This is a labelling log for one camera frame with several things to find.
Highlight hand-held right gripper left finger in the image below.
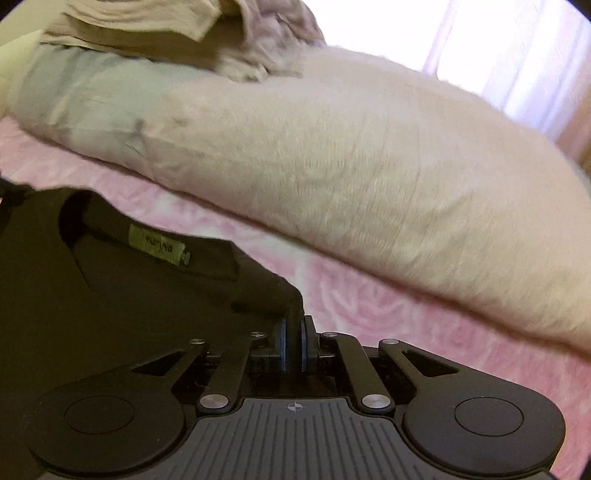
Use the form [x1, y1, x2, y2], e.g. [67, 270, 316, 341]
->
[131, 318, 296, 414]

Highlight cream pillow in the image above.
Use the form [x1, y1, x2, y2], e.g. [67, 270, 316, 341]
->
[8, 45, 591, 357]

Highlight black t-shirt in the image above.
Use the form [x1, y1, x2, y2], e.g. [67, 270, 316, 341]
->
[0, 184, 305, 480]

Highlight pink floral blanket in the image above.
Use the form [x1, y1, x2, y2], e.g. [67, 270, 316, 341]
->
[0, 115, 591, 478]

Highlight folded beige cloth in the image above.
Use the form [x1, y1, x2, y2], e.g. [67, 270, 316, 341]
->
[39, 0, 243, 63]

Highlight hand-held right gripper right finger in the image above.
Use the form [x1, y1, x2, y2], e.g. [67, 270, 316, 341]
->
[299, 316, 461, 412]

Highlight white sheer curtain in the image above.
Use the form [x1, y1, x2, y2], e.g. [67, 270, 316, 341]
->
[418, 0, 591, 148]

